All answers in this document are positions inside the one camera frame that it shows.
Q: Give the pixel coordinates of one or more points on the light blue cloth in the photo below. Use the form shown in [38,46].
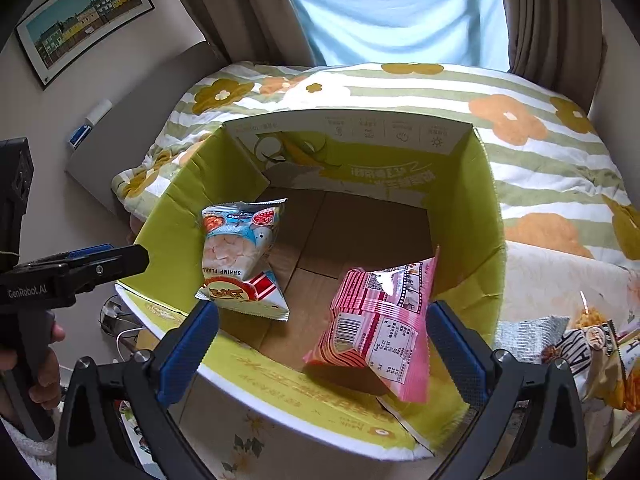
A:
[348,32]

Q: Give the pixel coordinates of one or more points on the right brown curtain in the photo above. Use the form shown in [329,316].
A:
[557,44]

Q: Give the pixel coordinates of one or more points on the left brown curtain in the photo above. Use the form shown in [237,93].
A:
[260,31]

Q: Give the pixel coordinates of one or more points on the orange sticks snack bag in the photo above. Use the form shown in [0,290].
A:
[595,310]

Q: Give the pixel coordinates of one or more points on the pink striped snack bag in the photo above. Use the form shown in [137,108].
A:
[378,322]

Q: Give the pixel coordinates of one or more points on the brown curtain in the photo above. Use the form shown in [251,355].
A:
[260,31]
[557,44]

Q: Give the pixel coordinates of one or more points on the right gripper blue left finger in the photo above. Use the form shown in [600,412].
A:
[180,352]

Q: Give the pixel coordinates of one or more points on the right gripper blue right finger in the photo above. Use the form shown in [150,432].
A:
[464,352]

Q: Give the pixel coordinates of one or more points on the cream floral tablecloth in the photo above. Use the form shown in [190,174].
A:
[539,282]

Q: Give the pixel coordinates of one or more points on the person's left hand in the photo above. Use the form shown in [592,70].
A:
[47,390]

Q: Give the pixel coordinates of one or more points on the shrimp chips bag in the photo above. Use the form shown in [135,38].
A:
[236,273]

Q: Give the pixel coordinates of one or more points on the lint roller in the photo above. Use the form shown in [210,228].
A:
[90,121]

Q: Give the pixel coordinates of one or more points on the silver chips bag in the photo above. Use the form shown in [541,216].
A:
[548,338]

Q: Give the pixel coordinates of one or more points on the framed town picture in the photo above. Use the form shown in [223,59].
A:
[58,32]

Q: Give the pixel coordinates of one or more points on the green cardboard box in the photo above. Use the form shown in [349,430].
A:
[329,226]

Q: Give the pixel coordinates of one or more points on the grey headboard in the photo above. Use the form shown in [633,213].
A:
[124,134]

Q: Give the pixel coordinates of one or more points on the floral striped quilt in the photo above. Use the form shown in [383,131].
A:
[557,186]

